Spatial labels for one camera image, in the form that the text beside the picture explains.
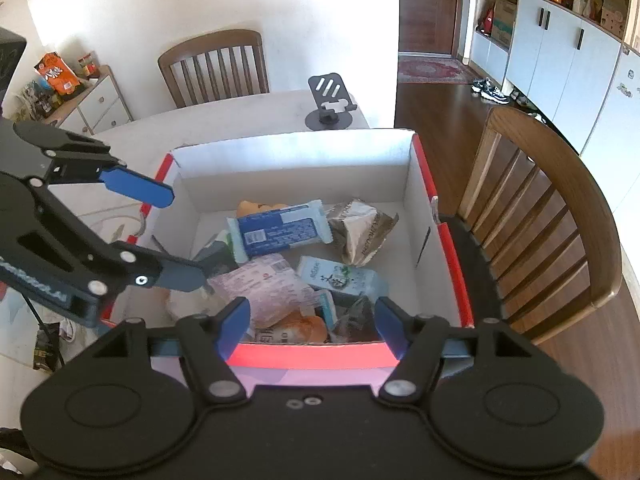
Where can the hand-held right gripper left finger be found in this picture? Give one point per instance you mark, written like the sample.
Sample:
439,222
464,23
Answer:
235,327

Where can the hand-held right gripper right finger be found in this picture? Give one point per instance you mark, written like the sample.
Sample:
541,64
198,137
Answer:
390,327

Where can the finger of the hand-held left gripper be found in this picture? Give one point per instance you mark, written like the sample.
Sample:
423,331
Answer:
140,190
182,275

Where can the grey foil wrapper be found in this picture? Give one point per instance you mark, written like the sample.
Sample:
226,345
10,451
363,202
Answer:
357,320

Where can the pink bread packet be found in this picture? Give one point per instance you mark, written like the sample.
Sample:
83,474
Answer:
265,285

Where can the white packet with orange sausage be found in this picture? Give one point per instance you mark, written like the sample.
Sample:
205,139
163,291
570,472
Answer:
300,327

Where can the teal white small box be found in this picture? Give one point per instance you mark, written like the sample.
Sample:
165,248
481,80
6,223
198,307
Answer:
326,310

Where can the light blue milk carton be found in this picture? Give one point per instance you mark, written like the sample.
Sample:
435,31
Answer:
345,277

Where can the yellow plush toy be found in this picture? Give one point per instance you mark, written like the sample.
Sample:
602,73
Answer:
255,207

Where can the brown crinkled snack packet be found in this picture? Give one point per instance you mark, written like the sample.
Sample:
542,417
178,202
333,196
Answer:
362,230

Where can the black snack packet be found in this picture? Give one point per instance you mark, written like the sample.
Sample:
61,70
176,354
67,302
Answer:
44,355

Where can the blue snack packet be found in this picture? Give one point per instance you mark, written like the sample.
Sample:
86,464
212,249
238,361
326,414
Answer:
280,230

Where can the red cardboard box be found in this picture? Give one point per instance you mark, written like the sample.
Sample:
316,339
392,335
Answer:
300,170

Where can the white wooden side cabinet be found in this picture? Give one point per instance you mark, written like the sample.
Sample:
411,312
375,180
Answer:
100,100

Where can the red lidded jar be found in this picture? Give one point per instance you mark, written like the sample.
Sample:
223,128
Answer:
89,65

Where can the orange snack bag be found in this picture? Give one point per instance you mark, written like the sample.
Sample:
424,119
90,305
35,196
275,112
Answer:
57,75

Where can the brown wooden chair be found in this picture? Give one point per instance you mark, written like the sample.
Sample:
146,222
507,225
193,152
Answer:
215,60
565,200

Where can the black phone stand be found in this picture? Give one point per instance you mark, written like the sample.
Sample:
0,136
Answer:
327,121

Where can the dark sneaker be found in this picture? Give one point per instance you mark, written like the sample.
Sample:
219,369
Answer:
496,95
481,85

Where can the red patterned rug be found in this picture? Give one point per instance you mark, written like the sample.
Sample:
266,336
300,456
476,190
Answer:
432,71

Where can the red bag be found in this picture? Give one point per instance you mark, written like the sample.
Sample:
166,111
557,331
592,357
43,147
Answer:
485,21

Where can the white cabinet row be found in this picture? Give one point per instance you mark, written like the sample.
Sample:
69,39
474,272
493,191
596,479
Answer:
565,55

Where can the brown wooden door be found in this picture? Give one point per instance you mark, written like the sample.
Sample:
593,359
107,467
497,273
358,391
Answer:
430,5

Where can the brown cardboard carton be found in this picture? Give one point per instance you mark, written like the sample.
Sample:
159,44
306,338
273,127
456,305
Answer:
505,22

